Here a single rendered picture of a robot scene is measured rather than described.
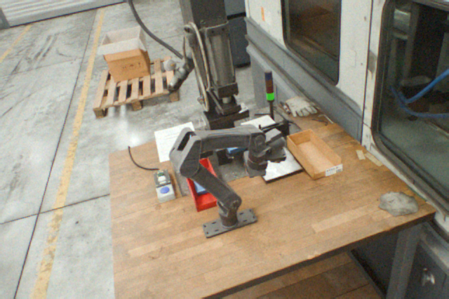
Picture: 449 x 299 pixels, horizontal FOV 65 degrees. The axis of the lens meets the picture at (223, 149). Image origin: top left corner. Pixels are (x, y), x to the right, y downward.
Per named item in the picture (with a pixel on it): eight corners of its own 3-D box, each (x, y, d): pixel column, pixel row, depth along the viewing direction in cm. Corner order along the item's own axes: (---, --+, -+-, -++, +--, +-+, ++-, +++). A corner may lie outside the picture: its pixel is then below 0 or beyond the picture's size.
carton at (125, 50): (114, 67, 513) (102, 32, 484) (155, 57, 515) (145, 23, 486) (109, 85, 458) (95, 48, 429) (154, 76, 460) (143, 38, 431)
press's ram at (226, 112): (211, 135, 150) (198, 70, 133) (198, 109, 171) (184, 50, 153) (251, 123, 152) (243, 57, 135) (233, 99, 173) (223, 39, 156)
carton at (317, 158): (313, 182, 144) (313, 167, 139) (287, 149, 164) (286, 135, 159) (342, 172, 146) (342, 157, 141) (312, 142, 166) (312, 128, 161)
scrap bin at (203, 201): (197, 213, 139) (193, 201, 136) (184, 175, 159) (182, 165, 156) (226, 203, 141) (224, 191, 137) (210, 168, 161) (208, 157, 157)
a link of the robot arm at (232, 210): (226, 185, 128) (213, 191, 127) (238, 198, 122) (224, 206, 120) (229, 198, 132) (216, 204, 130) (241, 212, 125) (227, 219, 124)
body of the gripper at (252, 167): (259, 151, 133) (262, 142, 127) (266, 175, 129) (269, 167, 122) (243, 154, 133) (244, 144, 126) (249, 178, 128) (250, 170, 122)
